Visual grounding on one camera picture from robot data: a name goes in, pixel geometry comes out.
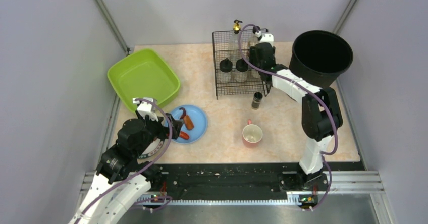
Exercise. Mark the pink mug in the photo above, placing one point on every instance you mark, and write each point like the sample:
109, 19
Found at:
252, 135

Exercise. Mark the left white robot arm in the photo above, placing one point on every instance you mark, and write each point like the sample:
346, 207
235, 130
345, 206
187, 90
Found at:
119, 179

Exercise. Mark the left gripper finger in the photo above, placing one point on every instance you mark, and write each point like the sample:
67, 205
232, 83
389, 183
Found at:
177, 123
174, 135

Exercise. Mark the white green rimmed plate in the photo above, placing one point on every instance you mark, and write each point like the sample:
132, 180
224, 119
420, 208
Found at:
152, 149

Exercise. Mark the black pepper grinder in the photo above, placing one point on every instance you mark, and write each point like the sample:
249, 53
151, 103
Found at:
256, 73

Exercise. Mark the red sausage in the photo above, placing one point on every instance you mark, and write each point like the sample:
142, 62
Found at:
184, 135

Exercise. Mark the green plastic tub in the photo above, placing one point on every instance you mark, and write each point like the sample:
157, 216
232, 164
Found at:
144, 74

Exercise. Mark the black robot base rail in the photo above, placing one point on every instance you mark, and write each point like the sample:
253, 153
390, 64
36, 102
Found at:
236, 181

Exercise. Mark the clear jar black lid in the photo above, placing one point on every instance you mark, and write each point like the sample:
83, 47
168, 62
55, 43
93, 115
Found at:
225, 73
241, 73

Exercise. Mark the brown sauce bottle black cap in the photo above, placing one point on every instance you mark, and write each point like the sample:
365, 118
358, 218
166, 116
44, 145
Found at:
254, 39

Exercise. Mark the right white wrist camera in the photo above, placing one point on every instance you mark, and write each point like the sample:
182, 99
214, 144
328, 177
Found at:
264, 37

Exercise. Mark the black trash bin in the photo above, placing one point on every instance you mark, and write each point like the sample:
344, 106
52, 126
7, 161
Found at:
319, 57

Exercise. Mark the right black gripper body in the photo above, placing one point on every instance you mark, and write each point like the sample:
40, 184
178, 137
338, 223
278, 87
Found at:
260, 53

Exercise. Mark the small dark spice bottle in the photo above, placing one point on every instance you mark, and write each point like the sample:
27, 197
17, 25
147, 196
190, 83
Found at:
257, 98

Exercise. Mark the black wire basket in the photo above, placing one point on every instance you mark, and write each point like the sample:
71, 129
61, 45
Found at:
220, 41

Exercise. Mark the dark red chili pepper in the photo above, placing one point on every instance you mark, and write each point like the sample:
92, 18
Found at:
184, 113

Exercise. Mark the orange sausage piece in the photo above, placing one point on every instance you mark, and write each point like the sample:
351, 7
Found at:
188, 122

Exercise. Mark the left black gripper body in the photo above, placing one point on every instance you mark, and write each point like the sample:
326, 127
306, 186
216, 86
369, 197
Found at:
172, 125

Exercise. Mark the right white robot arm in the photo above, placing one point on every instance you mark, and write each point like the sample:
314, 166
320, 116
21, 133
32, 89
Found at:
321, 115

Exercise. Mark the blue plate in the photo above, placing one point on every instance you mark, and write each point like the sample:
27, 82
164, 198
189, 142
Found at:
199, 120

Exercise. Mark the clear bottle gold pump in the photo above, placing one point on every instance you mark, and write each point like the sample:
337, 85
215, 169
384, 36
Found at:
233, 50

